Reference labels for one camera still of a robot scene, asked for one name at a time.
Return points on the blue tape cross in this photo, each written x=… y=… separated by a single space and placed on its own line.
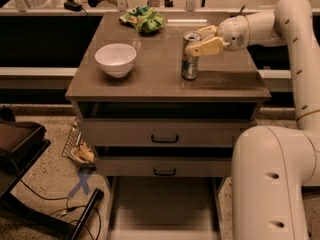
x=83 y=174

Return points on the black power adapter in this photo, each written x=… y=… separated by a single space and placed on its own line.
x=69 y=5

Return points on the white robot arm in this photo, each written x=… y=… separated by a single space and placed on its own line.
x=271 y=165

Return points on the silver blue redbull can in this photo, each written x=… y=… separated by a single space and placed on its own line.
x=189 y=67

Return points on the middle drawer with black handle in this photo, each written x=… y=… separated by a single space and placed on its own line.
x=164 y=166

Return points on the open bottom drawer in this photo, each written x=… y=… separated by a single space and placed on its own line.
x=164 y=208

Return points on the wire basket with items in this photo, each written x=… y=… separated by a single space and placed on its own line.
x=76 y=149

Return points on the crumpled green chip bag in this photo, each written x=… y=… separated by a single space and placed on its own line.
x=144 y=19

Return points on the white ceramic bowl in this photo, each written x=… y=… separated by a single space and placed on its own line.
x=117 y=59

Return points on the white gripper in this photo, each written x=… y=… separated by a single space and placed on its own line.
x=234 y=31

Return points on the drawer with black handle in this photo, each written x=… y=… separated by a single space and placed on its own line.
x=164 y=166
x=163 y=133

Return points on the black stand leg left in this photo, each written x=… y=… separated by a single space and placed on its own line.
x=90 y=206

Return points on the top drawer with black handle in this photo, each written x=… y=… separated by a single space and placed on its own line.
x=163 y=133

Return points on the brown drawer cabinet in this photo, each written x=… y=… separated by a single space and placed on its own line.
x=228 y=85

